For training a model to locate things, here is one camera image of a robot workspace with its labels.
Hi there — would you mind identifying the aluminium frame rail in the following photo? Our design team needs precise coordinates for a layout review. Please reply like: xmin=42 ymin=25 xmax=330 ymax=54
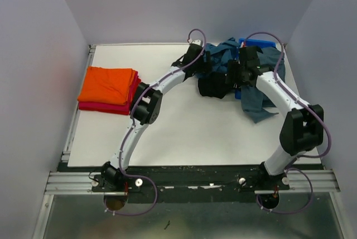
xmin=30 ymin=44 xmax=107 ymax=239

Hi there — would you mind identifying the orange t shirt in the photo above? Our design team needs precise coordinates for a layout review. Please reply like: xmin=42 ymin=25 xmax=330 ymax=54
xmin=78 ymin=66 xmax=137 ymax=105

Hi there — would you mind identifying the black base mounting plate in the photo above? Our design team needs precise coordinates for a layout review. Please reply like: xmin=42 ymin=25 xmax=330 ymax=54
xmin=57 ymin=162 xmax=326 ymax=205

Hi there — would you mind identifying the teal blue t shirt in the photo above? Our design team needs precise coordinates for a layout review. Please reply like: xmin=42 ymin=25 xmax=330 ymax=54
xmin=196 ymin=37 xmax=240 ymax=78

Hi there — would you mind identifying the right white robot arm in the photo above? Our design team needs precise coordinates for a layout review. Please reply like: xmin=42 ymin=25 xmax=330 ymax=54
xmin=226 ymin=46 xmax=324 ymax=190

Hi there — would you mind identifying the blue plastic bin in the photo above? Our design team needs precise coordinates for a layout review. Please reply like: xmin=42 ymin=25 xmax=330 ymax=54
xmin=235 ymin=39 xmax=276 ymax=99

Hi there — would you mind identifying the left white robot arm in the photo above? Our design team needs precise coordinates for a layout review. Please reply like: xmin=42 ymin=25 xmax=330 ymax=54
xmin=100 ymin=40 xmax=205 ymax=192

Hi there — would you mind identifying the pink t shirt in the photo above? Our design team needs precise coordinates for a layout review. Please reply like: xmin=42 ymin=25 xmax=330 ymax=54
xmin=78 ymin=72 xmax=141 ymax=115

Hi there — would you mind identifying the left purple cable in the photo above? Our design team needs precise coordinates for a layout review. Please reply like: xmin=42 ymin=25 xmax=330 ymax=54
xmin=103 ymin=28 xmax=208 ymax=217

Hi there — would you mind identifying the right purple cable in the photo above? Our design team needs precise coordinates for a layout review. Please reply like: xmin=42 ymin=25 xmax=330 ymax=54
xmin=239 ymin=31 xmax=333 ymax=214

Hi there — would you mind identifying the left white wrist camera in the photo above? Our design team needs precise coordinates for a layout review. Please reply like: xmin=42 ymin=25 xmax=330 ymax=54
xmin=187 ymin=39 xmax=204 ymax=47

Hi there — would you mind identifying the purple cable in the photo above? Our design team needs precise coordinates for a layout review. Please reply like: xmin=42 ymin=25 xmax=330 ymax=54
xmin=103 ymin=28 xmax=208 ymax=217
xmin=239 ymin=31 xmax=333 ymax=214

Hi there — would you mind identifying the grey blue t shirt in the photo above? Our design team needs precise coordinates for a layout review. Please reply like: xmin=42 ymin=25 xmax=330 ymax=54
xmin=241 ymin=47 xmax=281 ymax=123

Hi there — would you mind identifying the black t shirt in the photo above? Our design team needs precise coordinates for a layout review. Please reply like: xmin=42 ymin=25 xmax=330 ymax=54
xmin=198 ymin=73 xmax=234 ymax=99

